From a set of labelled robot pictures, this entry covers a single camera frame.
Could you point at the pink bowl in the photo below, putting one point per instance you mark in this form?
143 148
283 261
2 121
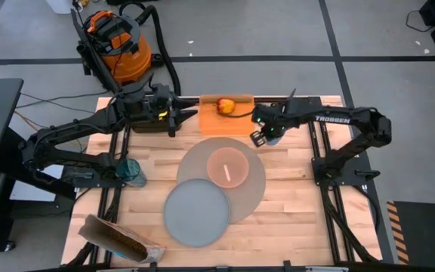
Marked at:
228 168

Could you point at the grey round plate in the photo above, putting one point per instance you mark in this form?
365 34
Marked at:
196 213

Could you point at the red yellow apple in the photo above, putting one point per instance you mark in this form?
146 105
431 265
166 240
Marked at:
226 106

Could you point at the black hazard-striped floor mat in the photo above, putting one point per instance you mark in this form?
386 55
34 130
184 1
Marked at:
425 230

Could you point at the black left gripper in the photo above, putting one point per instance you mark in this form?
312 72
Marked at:
161 104

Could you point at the light blue cup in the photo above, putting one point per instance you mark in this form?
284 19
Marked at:
275 141

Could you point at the orange cutting board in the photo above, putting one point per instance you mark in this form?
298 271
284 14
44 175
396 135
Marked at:
217 124

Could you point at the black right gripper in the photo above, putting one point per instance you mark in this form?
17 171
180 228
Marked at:
272 119

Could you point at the round grey placemat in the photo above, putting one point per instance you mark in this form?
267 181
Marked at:
247 196

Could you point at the teal faceted tumbler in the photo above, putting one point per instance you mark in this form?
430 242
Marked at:
130 173

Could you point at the brown cereal bag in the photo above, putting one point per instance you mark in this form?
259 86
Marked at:
115 238

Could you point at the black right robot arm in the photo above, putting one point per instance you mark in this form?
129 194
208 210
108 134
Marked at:
334 117

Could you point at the black aluminium table frame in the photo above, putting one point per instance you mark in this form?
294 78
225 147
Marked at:
331 219

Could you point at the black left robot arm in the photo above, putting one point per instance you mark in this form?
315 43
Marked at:
74 130

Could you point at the orange black shop vacuum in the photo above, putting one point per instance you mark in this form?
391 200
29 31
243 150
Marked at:
127 49

